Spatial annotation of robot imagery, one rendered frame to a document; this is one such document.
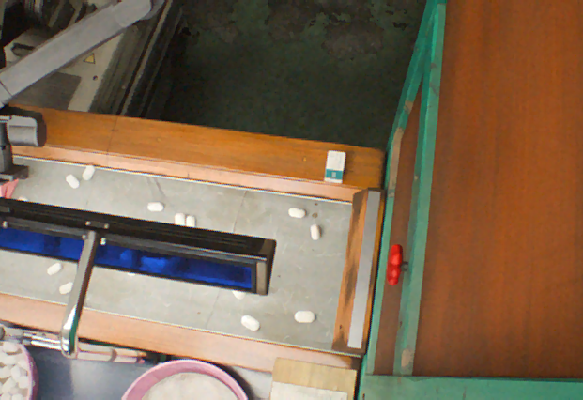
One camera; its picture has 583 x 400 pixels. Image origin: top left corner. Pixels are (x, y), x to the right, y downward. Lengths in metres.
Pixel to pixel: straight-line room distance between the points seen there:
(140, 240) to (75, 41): 0.45
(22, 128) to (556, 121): 1.04
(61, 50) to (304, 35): 1.29
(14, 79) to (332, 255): 0.69
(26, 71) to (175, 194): 0.37
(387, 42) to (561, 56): 1.93
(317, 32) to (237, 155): 1.15
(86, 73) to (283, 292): 0.94
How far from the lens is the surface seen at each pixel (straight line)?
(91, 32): 1.05
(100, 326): 1.12
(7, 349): 1.24
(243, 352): 1.05
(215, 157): 1.14
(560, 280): 0.23
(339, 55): 2.14
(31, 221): 0.82
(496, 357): 0.29
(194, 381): 1.10
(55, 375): 1.25
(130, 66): 1.80
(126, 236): 0.76
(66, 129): 1.28
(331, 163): 1.09
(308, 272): 1.08
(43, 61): 1.10
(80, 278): 0.76
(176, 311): 1.10
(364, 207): 0.99
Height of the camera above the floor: 1.80
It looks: 72 degrees down
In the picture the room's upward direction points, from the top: 10 degrees counter-clockwise
